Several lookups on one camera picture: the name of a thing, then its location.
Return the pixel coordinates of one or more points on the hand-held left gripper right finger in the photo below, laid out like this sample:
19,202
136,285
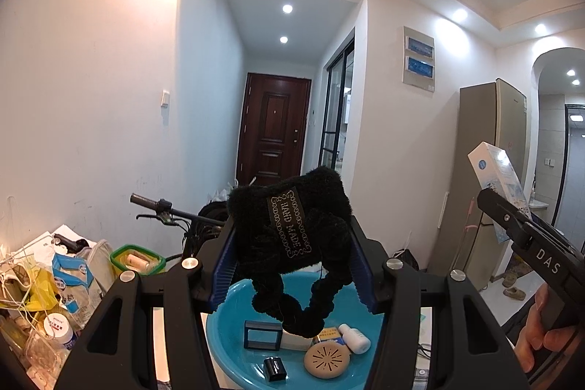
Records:
364,275

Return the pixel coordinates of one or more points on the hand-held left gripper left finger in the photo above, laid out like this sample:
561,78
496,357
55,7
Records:
224,275

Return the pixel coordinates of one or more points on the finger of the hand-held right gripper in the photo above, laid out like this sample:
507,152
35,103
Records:
502,214

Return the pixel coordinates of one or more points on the long blue and white box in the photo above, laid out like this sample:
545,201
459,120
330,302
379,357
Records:
498,170

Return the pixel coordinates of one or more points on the blue plastic basin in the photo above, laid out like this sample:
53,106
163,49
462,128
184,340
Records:
228,326

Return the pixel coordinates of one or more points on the black fuzzy headband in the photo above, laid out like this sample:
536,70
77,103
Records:
253,207

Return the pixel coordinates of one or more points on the person's right hand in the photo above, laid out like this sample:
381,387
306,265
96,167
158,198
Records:
530,339

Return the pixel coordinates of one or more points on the black bag beside refrigerator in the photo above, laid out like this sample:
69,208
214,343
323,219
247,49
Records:
406,260

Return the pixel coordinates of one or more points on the tan slipper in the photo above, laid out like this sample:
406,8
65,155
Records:
510,279
514,293

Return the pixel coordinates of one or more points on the small white bottle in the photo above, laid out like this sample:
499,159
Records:
356,339

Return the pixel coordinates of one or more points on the yellow and white box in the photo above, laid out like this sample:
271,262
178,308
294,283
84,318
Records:
330,333

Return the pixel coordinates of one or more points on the beige refrigerator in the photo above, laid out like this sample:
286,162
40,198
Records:
480,143

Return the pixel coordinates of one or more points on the green and white tissue pack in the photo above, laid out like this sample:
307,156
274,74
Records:
425,326

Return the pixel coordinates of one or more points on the white plastic bag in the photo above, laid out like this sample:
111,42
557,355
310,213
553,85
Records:
225,191

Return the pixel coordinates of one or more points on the beige round vented disc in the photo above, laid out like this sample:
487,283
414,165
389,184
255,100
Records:
327,360

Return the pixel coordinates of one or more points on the small black box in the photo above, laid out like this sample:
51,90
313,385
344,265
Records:
274,368

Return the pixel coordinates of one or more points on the green rimmed container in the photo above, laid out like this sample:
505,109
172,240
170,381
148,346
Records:
118,264

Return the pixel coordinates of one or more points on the grey mesh pouch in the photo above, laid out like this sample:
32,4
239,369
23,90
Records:
98,266

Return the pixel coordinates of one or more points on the blue and white bag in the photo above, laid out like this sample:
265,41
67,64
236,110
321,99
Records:
71,280

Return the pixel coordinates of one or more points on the dark wooden door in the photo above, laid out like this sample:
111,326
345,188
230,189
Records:
274,129

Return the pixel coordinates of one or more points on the white papers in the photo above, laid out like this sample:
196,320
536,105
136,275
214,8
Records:
64,231

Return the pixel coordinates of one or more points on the black framed sliding glass door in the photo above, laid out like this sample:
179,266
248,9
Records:
336,111

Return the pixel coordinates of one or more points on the white pill bottle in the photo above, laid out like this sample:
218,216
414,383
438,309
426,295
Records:
59,328

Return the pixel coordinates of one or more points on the yellow plastic bag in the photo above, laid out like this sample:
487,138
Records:
39,289

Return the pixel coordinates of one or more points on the black square frame box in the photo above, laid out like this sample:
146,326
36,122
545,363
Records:
263,324

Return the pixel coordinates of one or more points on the wall electrical panel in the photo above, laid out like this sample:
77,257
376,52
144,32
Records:
418,58

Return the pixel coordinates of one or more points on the white wall switch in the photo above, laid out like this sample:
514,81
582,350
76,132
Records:
165,97

